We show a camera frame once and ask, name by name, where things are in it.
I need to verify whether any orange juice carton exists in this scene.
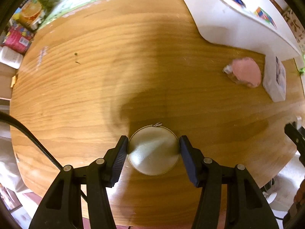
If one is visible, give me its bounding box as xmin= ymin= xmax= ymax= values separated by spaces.
xmin=17 ymin=0 xmax=47 ymax=31

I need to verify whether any white printed booklet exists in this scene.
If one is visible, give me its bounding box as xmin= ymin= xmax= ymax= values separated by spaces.
xmin=0 ymin=46 xmax=23 ymax=69

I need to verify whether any brown cardboard box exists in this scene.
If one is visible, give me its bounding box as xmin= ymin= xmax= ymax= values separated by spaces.
xmin=283 ymin=7 xmax=305 ymax=51

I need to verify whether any person's right hand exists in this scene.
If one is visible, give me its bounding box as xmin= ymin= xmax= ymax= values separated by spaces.
xmin=294 ymin=177 xmax=305 ymax=204

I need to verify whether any white plastic storage bin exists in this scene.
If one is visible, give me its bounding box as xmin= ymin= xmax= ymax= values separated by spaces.
xmin=173 ymin=0 xmax=302 ymax=61

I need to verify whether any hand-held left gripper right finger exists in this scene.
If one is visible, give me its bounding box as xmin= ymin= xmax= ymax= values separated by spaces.
xmin=179 ymin=135 xmax=279 ymax=229

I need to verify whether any white small box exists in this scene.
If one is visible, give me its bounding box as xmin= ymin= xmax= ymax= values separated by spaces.
xmin=263 ymin=56 xmax=286 ymax=102

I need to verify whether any black cable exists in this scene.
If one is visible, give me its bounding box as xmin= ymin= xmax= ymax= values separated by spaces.
xmin=0 ymin=112 xmax=89 ymax=204

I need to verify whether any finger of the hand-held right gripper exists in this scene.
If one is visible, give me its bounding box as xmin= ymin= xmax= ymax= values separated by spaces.
xmin=284 ymin=116 xmax=305 ymax=153

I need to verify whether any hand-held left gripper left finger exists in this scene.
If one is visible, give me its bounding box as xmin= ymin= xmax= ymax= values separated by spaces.
xmin=29 ymin=135 xmax=129 ymax=229

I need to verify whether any colourful puzzle cube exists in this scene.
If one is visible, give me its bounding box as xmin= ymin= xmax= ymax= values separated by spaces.
xmin=254 ymin=6 xmax=277 ymax=29

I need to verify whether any pink snack packet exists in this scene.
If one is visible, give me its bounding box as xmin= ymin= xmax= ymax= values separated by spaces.
xmin=3 ymin=26 xmax=34 ymax=54

